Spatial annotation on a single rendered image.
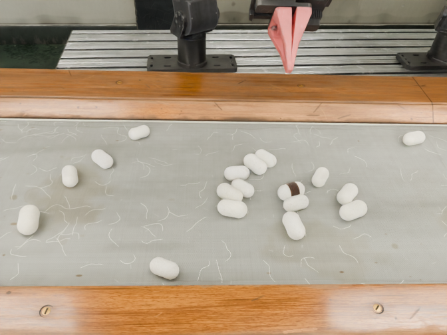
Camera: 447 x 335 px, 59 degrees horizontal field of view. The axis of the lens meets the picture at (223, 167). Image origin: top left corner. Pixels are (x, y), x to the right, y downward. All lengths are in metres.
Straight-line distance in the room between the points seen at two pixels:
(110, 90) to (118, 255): 0.31
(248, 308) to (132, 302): 0.11
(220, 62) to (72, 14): 1.81
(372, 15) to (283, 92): 2.22
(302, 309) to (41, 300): 0.24
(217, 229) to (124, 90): 0.30
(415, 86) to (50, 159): 0.60
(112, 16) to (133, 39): 1.55
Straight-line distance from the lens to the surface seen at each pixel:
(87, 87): 0.68
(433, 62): 1.09
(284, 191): 0.49
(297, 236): 0.46
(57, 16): 2.67
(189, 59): 0.89
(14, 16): 2.75
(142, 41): 1.06
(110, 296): 0.40
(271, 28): 0.59
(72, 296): 0.41
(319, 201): 0.52
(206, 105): 0.63
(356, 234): 0.50
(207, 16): 0.84
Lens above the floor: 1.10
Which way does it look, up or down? 42 degrees down
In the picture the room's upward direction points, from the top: 3 degrees clockwise
